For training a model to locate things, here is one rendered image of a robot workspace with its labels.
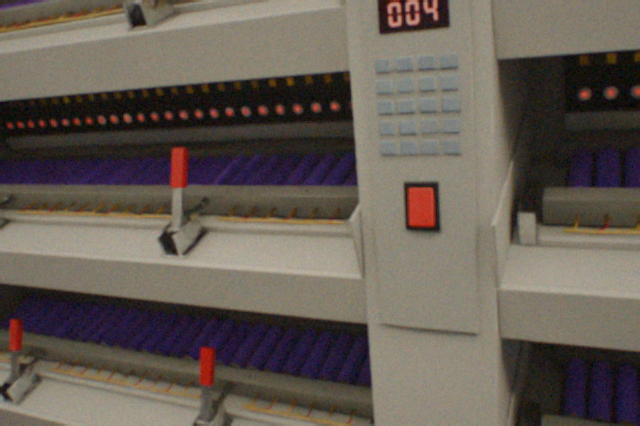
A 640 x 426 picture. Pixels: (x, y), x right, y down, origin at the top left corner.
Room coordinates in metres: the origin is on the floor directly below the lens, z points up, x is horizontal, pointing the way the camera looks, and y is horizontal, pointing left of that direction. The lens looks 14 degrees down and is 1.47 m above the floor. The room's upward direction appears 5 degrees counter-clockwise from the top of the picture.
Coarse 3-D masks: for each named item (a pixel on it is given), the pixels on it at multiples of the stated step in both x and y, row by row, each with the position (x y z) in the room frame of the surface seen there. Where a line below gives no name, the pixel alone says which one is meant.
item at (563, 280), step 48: (576, 96) 0.52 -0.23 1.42; (624, 96) 0.50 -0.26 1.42; (528, 144) 0.52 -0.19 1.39; (576, 144) 0.50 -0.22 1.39; (624, 144) 0.49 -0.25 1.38; (528, 192) 0.44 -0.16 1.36; (576, 192) 0.43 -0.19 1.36; (624, 192) 0.42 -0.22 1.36; (528, 240) 0.42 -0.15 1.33; (576, 240) 0.41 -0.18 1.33; (624, 240) 0.39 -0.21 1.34; (528, 288) 0.38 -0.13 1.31; (576, 288) 0.37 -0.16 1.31; (624, 288) 0.36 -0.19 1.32; (528, 336) 0.39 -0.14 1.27; (576, 336) 0.37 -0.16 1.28; (624, 336) 0.36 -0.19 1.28
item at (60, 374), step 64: (0, 320) 0.80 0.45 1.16; (64, 320) 0.74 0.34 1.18; (128, 320) 0.71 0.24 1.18; (192, 320) 0.69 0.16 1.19; (256, 320) 0.65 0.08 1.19; (320, 320) 0.62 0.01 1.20; (0, 384) 0.63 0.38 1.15; (64, 384) 0.64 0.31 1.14; (128, 384) 0.61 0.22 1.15; (192, 384) 0.59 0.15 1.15; (256, 384) 0.55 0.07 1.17; (320, 384) 0.53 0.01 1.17
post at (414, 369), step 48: (480, 0) 0.39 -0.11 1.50; (480, 48) 0.39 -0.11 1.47; (480, 96) 0.39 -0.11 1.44; (528, 96) 0.55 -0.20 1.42; (480, 144) 0.39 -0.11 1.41; (480, 192) 0.39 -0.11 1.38; (480, 240) 0.39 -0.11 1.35; (480, 288) 0.39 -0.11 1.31; (384, 336) 0.42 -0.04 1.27; (432, 336) 0.40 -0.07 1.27; (480, 336) 0.39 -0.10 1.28; (384, 384) 0.42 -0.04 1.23; (432, 384) 0.41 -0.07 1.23; (480, 384) 0.39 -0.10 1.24
